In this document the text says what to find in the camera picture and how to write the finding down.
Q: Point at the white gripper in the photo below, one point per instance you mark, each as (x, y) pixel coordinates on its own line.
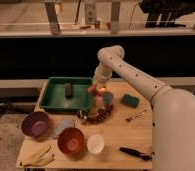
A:
(102, 74)

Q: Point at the red orange pepper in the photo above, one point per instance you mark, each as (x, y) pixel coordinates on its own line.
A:
(92, 88)

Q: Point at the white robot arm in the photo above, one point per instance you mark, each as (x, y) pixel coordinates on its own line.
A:
(173, 120)

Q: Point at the orange fruit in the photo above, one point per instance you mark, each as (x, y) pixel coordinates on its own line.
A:
(101, 90)

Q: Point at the blue grey cup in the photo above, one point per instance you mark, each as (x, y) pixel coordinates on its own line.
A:
(107, 98)

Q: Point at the green sponge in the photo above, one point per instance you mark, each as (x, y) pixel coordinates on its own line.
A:
(130, 100)

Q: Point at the green plastic tray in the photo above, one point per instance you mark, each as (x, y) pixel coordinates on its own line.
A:
(53, 98)

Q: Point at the dark block in tray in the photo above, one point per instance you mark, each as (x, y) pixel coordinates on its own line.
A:
(68, 90)

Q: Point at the dark grape bunch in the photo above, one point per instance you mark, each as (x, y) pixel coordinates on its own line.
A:
(102, 115)

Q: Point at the metal fork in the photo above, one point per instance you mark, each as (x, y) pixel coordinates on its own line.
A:
(131, 118)

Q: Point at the white cup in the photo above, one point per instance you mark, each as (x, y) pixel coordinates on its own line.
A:
(95, 144)

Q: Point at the red orange bowl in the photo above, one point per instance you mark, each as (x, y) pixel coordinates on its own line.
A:
(71, 141)

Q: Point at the purple bowl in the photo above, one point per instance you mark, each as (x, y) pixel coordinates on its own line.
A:
(35, 124)

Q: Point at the yellow banana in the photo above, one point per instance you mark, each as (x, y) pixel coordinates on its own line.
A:
(39, 158)

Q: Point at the black handled tool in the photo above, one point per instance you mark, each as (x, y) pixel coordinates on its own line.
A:
(135, 153)

